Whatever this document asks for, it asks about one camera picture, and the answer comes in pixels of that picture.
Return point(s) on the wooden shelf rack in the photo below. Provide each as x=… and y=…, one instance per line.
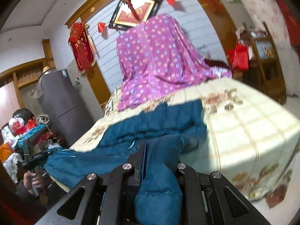
x=265, y=72

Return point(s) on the grey refrigerator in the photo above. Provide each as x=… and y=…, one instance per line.
x=64, y=105

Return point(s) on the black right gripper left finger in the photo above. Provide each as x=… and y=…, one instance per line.
x=102, y=199

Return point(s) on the person's dark left sleeve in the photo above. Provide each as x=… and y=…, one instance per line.
x=20, y=206

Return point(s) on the framed red wall picture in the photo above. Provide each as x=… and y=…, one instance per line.
x=124, y=19

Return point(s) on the purple floral quilt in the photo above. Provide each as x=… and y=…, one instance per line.
x=156, y=58

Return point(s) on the red shopping bag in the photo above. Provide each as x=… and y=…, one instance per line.
x=239, y=59

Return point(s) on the blue quilted down jacket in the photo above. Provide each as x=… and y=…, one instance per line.
x=150, y=145

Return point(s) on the cream floral bed sheet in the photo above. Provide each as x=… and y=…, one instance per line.
x=226, y=125

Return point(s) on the teal box on clutter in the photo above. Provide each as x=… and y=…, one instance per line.
x=31, y=134

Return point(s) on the person's left hand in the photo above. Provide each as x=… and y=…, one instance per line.
x=33, y=179

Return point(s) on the orange bag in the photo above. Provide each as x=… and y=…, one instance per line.
x=5, y=152

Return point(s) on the red Chinese knot ornament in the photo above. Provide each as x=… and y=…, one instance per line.
x=82, y=47

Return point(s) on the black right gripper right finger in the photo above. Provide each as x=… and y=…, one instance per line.
x=212, y=199

